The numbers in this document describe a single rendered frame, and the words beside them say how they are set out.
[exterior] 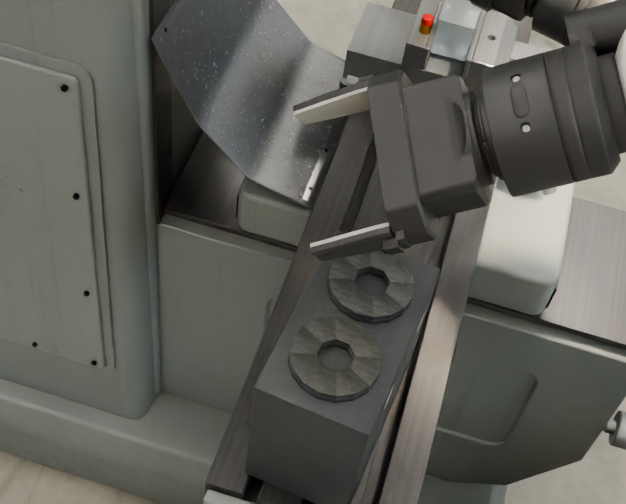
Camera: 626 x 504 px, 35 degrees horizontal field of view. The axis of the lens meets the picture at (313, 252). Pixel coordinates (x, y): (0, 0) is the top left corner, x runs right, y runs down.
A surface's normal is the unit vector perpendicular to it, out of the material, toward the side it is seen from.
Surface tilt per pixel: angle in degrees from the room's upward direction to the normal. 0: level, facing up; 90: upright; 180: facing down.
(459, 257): 0
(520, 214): 0
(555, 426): 90
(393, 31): 0
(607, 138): 60
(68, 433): 68
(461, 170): 35
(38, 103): 88
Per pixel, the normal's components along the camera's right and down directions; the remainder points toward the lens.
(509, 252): 0.11, -0.62
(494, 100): -0.37, -0.32
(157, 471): -0.20, 0.39
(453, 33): -0.29, 0.73
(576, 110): -0.31, 0.08
